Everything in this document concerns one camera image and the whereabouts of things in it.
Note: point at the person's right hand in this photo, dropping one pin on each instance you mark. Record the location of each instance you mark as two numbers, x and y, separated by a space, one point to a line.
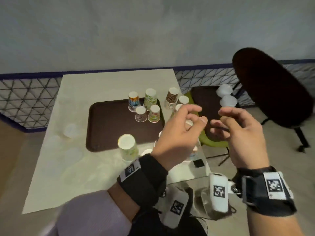
246 142

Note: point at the person's left hand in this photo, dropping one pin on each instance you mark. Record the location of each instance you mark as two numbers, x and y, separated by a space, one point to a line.
172 140

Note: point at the person's right thumb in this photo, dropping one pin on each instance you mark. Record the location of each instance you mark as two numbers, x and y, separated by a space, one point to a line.
232 112

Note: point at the person's left thumb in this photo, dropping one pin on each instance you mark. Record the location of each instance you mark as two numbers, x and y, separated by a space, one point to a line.
199 122

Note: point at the person's left forearm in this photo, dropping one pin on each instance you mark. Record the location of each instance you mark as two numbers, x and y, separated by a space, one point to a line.
98 213

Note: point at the person's right forearm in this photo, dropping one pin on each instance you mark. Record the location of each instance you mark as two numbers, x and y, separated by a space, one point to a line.
273 224

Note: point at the white paper cup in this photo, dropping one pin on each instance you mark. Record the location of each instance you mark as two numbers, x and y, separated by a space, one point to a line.
146 152
189 124
183 99
176 109

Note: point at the white plastic cup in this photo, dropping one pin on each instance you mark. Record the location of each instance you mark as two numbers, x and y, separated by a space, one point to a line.
228 101
224 90

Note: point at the green chair with brown seat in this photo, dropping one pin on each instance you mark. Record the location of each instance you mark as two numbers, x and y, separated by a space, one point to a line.
209 100

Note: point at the stack of brown printed cups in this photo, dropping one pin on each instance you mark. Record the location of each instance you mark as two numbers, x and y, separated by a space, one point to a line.
171 98

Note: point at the black office chair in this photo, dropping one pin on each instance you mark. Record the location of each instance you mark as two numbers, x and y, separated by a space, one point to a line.
270 88

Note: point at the small green red paper cup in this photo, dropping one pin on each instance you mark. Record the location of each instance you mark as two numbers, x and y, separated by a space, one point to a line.
154 114

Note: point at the green leaf paper cup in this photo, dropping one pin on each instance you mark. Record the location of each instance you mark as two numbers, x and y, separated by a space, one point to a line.
150 99

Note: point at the small brown dotted paper cup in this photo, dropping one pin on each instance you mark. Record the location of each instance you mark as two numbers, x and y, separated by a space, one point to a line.
140 114

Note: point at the blue printed paper cup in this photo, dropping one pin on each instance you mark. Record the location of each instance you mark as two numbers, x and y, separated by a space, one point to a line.
133 100

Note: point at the large pale green paper cup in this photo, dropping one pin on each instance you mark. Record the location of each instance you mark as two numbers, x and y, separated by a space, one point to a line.
128 147

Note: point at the brown plastic tray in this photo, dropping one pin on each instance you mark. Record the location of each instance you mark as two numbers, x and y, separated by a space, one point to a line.
110 125

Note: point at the clear plastic lid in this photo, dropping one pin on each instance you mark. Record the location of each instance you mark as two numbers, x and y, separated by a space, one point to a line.
71 130

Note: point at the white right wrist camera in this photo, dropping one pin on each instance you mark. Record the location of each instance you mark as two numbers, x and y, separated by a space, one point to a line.
219 191

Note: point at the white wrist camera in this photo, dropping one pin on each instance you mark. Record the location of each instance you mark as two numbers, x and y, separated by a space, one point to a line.
176 206
219 191

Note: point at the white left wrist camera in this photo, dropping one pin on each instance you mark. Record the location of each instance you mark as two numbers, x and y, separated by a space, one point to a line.
176 206

